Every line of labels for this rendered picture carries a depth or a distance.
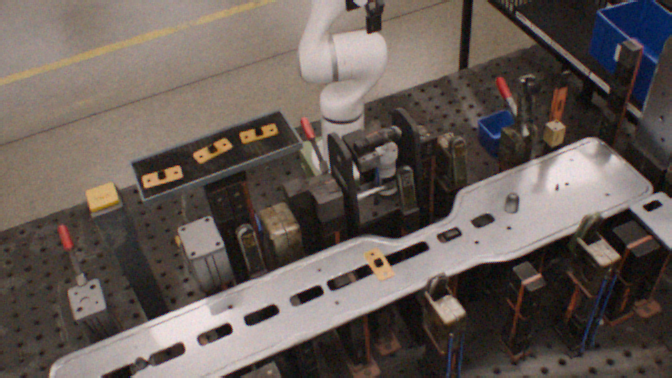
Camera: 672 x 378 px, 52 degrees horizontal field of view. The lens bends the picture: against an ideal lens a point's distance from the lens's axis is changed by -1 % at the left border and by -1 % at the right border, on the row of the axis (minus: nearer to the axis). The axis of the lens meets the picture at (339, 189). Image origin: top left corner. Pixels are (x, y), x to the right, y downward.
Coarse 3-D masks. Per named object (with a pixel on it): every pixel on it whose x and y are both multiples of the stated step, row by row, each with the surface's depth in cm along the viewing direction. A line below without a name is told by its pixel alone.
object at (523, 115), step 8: (520, 80) 155; (528, 80) 156; (520, 88) 156; (528, 88) 155; (536, 88) 153; (520, 96) 157; (528, 96) 158; (520, 104) 158; (528, 104) 160; (520, 112) 159; (528, 112) 161; (520, 120) 161; (528, 120) 163; (520, 128) 162; (528, 128) 164; (528, 136) 166
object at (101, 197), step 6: (102, 186) 149; (108, 186) 149; (90, 192) 148; (96, 192) 148; (102, 192) 148; (108, 192) 148; (114, 192) 148; (90, 198) 147; (96, 198) 147; (102, 198) 147; (108, 198) 146; (114, 198) 146; (90, 204) 146; (96, 204) 145; (102, 204) 145; (108, 204) 146; (96, 210) 145
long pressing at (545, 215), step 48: (576, 144) 169; (480, 192) 161; (528, 192) 160; (576, 192) 159; (624, 192) 158; (384, 240) 153; (432, 240) 153; (480, 240) 152; (528, 240) 151; (240, 288) 147; (288, 288) 147; (384, 288) 145; (144, 336) 141; (192, 336) 140; (240, 336) 139; (288, 336) 139
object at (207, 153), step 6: (216, 144) 155; (222, 144) 155; (228, 144) 155; (204, 150) 154; (210, 150) 153; (216, 150) 153; (222, 150) 154; (198, 156) 153; (204, 156) 153; (210, 156) 153; (204, 162) 152
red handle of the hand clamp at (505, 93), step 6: (498, 78) 166; (498, 84) 166; (504, 84) 165; (504, 90) 165; (504, 96) 165; (510, 96) 165; (510, 102) 165; (510, 108) 165; (516, 108) 165; (516, 114) 165; (516, 120) 165; (528, 132) 164
